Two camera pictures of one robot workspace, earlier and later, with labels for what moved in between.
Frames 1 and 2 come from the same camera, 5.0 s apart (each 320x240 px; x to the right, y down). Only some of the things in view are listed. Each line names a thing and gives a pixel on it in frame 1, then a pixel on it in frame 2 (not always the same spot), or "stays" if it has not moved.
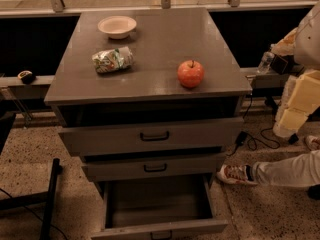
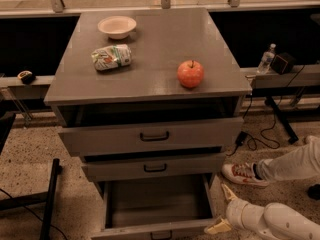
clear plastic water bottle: (265, 63) stays
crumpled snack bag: (113, 59) stays
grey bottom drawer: (176, 208) stays
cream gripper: (308, 40) -> (235, 211)
